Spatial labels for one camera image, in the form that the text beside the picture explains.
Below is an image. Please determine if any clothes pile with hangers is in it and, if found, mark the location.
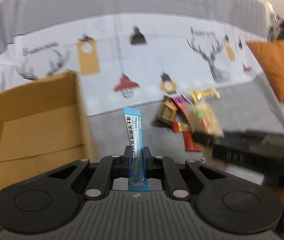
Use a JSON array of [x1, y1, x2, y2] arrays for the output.
[[264, 1, 284, 41]]

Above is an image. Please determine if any clear rice cracker packet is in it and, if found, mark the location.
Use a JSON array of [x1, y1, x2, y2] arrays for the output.
[[186, 102, 224, 137]]

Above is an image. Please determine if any blue snack stick packet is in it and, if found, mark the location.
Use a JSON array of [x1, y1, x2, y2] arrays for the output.
[[123, 107, 150, 191]]

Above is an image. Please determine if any red gold candy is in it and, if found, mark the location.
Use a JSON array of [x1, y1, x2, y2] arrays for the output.
[[172, 121, 191, 133]]

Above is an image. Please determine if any yellow snack bar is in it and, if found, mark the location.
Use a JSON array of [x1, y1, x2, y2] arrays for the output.
[[190, 88, 220, 102]]

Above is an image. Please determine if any dark brown chocolate bar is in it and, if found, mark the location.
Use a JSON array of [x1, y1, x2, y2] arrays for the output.
[[153, 96, 178, 128]]

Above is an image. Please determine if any brown cardboard box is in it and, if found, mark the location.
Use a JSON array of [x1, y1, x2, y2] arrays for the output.
[[0, 71, 99, 190]]

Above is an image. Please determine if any orange cushion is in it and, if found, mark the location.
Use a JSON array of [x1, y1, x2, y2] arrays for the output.
[[246, 40, 284, 103]]

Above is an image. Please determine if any grey patterned sofa cover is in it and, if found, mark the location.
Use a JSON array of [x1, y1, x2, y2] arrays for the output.
[[0, 0, 284, 162]]

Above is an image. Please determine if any long red snack packet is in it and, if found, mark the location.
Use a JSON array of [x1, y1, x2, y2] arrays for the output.
[[171, 96, 201, 152]]

